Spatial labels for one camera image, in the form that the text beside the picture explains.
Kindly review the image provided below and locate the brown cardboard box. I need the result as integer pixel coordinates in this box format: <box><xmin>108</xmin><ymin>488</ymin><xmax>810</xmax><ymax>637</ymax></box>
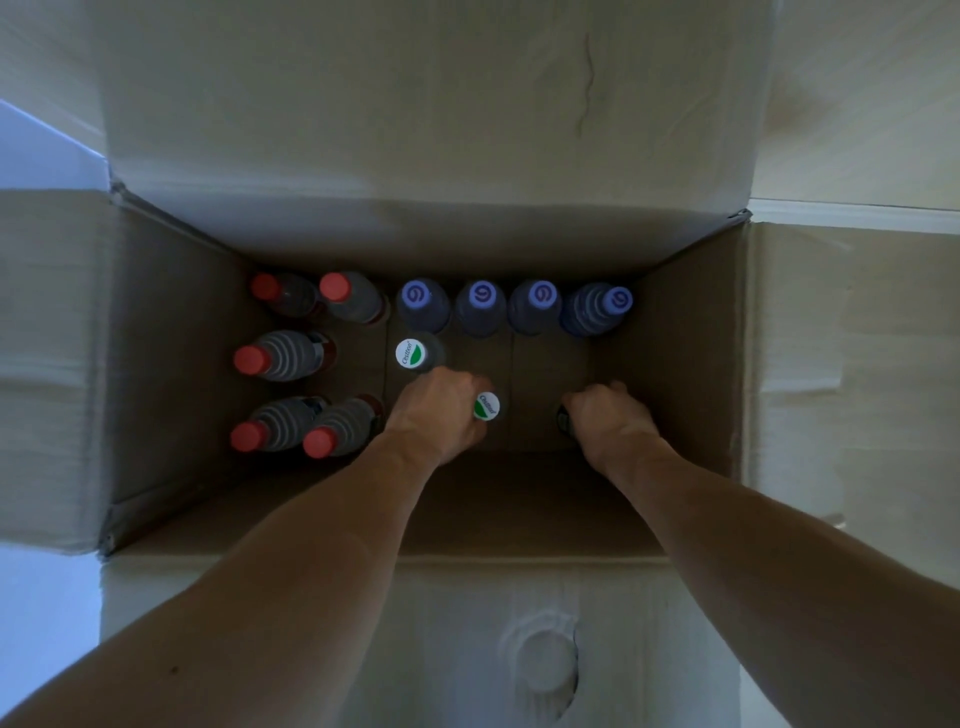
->
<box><xmin>0</xmin><ymin>0</ymin><xmax>960</xmax><ymax>728</ymax></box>

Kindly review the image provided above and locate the person's right forearm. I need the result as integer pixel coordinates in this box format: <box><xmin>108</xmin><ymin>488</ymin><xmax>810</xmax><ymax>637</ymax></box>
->
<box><xmin>607</xmin><ymin>438</ymin><xmax>960</xmax><ymax>728</ymax></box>

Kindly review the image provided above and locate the person's left forearm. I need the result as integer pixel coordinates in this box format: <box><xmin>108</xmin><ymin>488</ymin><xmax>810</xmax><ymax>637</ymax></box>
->
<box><xmin>0</xmin><ymin>438</ymin><xmax>436</xmax><ymax>728</ymax></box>

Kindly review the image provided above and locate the person's right hand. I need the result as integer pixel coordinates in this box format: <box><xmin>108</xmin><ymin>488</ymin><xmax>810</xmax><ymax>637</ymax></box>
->
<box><xmin>562</xmin><ymin>380</ymin><xmax>667</xmax><ymax>481</ymax></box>

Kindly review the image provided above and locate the group of bottles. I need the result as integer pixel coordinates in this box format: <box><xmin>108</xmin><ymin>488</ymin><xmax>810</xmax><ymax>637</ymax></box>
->
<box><xmin>228</xmin><ymin>269</ymin><xmax>636</xmax><ymax>460</ymax></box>

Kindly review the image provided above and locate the person's left hand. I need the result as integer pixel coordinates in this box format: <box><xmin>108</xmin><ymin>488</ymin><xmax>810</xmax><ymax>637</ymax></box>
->
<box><xmin>382</xmin><ymin>365</ymin><xmax>494</xmax><ymax>470</ymax></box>

